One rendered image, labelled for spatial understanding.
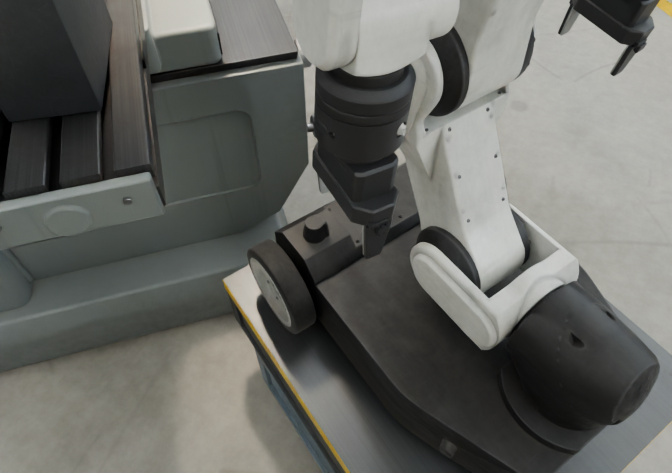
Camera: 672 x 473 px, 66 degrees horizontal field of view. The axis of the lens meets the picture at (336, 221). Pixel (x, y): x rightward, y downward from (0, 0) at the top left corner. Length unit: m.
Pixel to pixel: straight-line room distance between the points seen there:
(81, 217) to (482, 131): 0.56
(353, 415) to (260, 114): 0.70
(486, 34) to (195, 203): 0.97
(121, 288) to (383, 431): 0.83
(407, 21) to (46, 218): 0.49
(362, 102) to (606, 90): 2.23
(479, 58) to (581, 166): 1.55
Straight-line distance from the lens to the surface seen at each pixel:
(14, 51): 0.74
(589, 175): 2.17
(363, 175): 0.49
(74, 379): 1.68
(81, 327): 1.59
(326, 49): 0.39
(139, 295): 1.52
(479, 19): 0.64
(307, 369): 1.09
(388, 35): 0.41
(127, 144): 0.71
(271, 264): 0.98
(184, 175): 1.36
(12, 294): 1.59
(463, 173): 0.79
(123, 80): 0.82
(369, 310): 0.96
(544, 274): 0.85
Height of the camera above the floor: 1.41
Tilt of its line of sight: 52 degrees down
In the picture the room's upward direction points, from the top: straight up
